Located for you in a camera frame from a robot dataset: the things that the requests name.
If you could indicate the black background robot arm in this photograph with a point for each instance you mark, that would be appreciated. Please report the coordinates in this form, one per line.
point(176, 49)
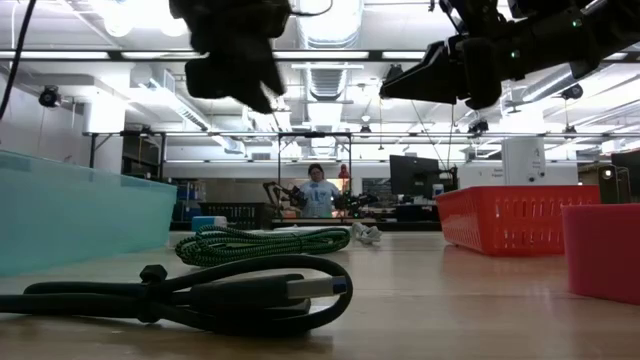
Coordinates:
point(282, 195)
point(357, 201)

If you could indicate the person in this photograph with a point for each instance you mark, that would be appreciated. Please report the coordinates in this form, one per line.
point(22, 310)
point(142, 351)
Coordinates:
point(319, 197)

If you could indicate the small red object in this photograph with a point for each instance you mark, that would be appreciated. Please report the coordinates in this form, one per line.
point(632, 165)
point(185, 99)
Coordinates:
point(344, 171)

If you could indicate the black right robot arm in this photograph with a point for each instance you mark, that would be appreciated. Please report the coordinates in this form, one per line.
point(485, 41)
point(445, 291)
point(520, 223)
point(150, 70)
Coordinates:
point(550, 40)

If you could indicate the red slotted plastic basket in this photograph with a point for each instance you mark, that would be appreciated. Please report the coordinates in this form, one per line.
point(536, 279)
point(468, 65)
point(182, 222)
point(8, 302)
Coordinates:
point(515, 220)

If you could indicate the black background station frame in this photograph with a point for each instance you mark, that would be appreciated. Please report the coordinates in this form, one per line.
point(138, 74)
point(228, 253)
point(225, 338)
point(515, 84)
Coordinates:
point(315, 134)

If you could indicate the black slotted plastic basket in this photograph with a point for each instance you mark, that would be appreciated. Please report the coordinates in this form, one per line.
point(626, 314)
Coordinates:
point(240, 212)

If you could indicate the small pink container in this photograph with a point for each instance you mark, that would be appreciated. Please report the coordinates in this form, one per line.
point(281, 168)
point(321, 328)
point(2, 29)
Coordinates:
point(605, 255)

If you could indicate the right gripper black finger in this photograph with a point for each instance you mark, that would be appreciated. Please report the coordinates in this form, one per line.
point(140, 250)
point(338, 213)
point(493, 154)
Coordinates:
point(430, 77)

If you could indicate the black background table frame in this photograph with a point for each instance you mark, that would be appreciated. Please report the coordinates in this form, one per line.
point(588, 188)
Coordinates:
point(92, 150)

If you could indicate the black ceiling spotlight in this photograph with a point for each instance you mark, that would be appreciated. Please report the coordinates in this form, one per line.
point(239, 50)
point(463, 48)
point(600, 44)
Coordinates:
point(479, 126)
point(572, 91)
point(49, 96)

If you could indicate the teal translucent plastic bin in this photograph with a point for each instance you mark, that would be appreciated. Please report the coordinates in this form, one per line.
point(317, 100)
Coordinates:
point(75, 215)

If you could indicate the black monitor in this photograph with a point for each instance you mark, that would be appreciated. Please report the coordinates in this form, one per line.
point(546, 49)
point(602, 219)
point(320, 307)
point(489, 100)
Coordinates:
point(412, 175)
point(627, 167)

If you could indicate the silver ceiling duct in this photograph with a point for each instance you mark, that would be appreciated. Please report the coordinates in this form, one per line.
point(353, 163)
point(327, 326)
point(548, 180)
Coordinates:
point(327, 30)

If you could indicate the small blue box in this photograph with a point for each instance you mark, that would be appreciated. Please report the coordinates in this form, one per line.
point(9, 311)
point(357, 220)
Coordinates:
point(205, 222)

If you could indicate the black device with round light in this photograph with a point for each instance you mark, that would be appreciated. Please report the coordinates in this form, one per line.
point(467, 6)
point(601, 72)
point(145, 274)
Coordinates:
point(612, 187)

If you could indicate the white box appliance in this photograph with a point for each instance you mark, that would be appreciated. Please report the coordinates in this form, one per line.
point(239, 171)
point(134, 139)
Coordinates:
point(522, 160)

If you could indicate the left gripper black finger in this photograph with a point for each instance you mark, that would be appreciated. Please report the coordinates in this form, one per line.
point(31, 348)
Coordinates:
point(260, 80)

